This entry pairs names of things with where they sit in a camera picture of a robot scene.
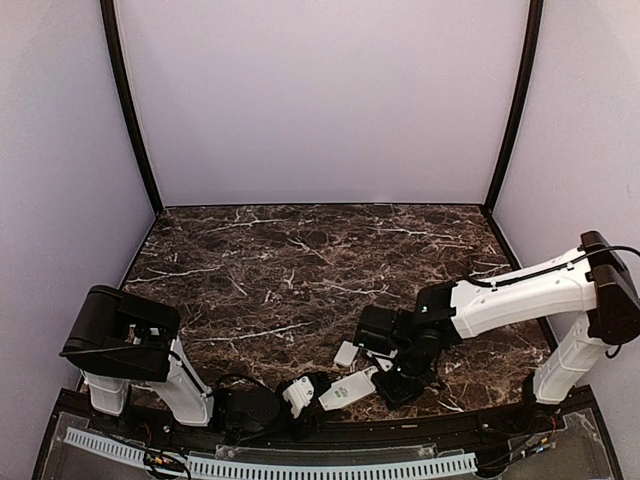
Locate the white remote control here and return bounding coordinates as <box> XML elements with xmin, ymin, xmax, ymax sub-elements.
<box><xmin>319</xmin><ymin>366</ymin><xmax>378</xmax><ymax>411</ymax></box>

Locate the white battery cover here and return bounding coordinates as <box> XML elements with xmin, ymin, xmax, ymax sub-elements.
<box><xmin>333</xmin><ymin>341</ymin><xmax>359</xmax><ymax>367</ymax></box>

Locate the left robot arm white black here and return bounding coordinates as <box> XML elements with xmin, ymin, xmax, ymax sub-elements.
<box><xmin>59</xmin><ymin>285</ymin><xmax>330</xmax><ymax>442</ymax></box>

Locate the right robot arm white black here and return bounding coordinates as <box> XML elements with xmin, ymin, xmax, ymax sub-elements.
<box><xmin>354</xmin><ymin>230</ymin><xmax>639</xmax><ymax>434</ymax></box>

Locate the clear acrylic plate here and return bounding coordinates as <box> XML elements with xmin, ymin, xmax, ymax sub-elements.
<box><xmin>213</xmin><ymin>445</ymin><xmax>437</xmax><ymax>466</ymax></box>

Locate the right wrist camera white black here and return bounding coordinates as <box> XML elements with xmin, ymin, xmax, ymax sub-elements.
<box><xmin>365</xmin><ymin>350</ymin><xmax>398</xmax><ymax>372</ymax></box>

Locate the white slotted cable duct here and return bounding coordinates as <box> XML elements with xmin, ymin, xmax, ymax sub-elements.
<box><xmin>63</xmin><ymin>427</ymin><xmax>477</xmax><ymax>479</ymax></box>

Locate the black front rail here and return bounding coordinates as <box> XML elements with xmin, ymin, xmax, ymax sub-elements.
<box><xmin>49</xmin><ymin>387</ymin><xmax>601</xmax><ymax>454</ymax></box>

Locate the right black frame post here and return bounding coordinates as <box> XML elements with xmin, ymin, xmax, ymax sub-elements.
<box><xmin>482</xmin><ymin>0</ymin><xmax>545</xmax><ymax>217</ymax></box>

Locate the black frame post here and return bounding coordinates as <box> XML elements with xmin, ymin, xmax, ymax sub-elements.
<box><xmin>482</xmin><ymin>0</ymin><xmax>545</xmax><ymax>217</ymax></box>
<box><xmin>99</xmin><ymin>0</ymin><xmax>165</xmax><ymax>217</ymax></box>

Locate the left black frame post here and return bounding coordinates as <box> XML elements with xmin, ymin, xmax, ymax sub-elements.
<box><xmin>99</xmin><ymin>0</ymin><xmax>165</xmax><ymax>217</ymax></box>

